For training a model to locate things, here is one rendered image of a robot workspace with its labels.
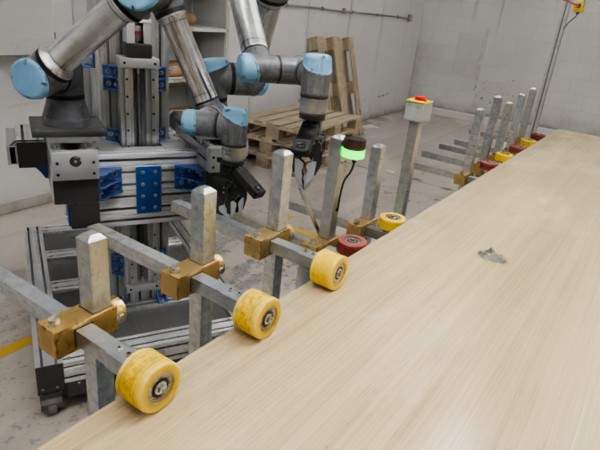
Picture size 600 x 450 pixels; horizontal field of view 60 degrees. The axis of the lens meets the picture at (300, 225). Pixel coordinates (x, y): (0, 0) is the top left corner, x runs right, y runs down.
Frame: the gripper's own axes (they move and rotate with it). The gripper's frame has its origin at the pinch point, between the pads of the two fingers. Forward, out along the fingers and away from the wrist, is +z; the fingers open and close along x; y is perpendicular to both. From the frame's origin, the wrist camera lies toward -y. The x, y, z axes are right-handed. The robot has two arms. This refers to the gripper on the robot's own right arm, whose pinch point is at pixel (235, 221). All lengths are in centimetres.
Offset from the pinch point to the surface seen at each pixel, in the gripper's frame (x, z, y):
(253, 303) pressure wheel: 52, -15, -50
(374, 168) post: -27.2, -20.7, -31.9
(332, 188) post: -2.2, -19.6, -32.2
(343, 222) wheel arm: -23.5, -1.5, -25.7
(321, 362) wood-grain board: 49, -7, -64
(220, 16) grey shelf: -216, -51, 213
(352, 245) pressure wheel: 3.4, -8.0, -43.5
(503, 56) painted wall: -768, -25, 132
